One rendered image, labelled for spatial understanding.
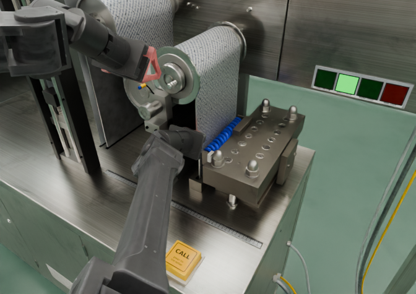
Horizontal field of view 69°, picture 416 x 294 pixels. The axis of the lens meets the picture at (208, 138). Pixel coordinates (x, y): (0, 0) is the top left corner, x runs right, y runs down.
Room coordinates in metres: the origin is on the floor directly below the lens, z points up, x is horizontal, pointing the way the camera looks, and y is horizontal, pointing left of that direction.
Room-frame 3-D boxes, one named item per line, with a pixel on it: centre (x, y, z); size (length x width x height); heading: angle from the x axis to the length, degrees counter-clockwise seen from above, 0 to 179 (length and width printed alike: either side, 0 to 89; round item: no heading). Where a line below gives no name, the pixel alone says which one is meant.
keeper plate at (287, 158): (0.71, -0.24, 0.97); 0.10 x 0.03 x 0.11; 149
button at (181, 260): (0.42, 0.06, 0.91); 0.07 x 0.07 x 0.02; 59
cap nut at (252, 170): (0.58, -0.11, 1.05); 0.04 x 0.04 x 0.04
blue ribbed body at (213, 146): (0.76, -0.05, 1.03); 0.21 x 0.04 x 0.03; 149
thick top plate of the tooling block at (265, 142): (0.74, -0.16, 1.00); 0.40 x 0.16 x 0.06; 149
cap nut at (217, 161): (0.62, -0.03, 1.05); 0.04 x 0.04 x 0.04
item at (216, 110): (0.77, -0.03, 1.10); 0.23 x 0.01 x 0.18; 149
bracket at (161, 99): (0.68, 0.13, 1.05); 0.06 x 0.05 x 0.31; 149
